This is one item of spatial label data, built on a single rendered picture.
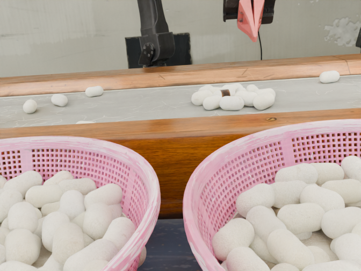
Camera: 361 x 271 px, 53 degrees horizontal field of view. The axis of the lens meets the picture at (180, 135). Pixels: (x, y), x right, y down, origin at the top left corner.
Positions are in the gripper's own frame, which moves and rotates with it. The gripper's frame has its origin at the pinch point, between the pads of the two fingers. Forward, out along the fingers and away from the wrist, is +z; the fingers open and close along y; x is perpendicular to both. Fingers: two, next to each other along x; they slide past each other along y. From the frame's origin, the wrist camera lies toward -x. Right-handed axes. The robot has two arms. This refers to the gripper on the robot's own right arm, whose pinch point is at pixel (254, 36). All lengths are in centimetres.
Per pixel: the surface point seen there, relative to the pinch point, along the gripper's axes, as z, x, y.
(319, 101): 20.9, -7.5, 5.4
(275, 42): -132, 139, 46
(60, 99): 15.0, -4.3, -33.2
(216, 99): 20.6, -9.1, -8.8
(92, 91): 10.4, 0.1, -29.8
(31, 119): 20.6, -7.2, -35.5
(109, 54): -128, 135, -70
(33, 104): 17.1, -6.2, -36.5
